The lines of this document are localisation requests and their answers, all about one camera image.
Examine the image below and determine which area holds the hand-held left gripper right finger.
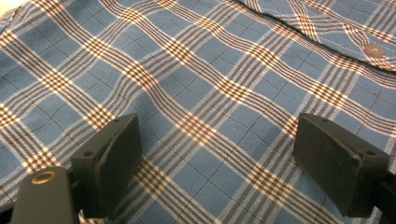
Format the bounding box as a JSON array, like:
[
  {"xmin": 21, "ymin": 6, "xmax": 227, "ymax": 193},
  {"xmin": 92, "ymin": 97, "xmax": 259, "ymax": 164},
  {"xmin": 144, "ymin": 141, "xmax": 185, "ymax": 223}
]
[{"xmin": 292, "ymin": 112, "xmax": 391, "ymax": 218}]

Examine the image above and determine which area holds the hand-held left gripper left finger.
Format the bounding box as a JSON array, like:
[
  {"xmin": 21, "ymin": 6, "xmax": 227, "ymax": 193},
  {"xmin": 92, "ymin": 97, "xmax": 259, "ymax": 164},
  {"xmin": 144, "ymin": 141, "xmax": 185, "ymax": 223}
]
[{"xmin": 70, "ymin": 113, "xmax": 143, "ymax": 220}]

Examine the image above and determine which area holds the blue plaid shirt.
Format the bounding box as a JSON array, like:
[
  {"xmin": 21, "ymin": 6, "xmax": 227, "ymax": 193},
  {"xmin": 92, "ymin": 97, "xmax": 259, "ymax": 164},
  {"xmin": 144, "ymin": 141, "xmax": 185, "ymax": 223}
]
[{"xmin": 0, "ymin": 0, "xmax": 396, "ymax": 224}]

